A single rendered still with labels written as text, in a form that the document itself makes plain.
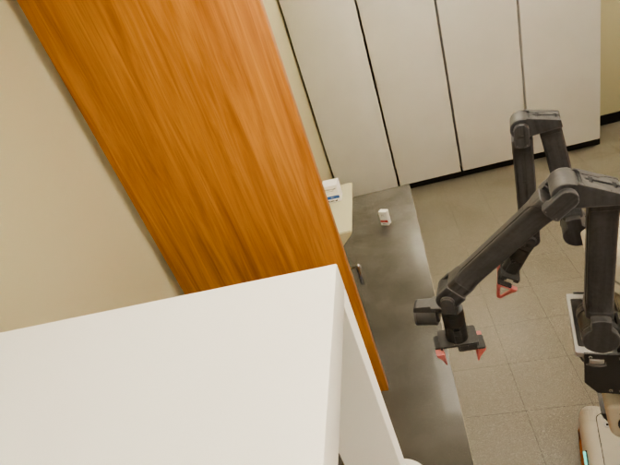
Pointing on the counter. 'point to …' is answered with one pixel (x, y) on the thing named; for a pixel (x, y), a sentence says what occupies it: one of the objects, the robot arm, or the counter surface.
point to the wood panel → (201, 136)
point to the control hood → (343, 212)
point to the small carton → (333, 190)
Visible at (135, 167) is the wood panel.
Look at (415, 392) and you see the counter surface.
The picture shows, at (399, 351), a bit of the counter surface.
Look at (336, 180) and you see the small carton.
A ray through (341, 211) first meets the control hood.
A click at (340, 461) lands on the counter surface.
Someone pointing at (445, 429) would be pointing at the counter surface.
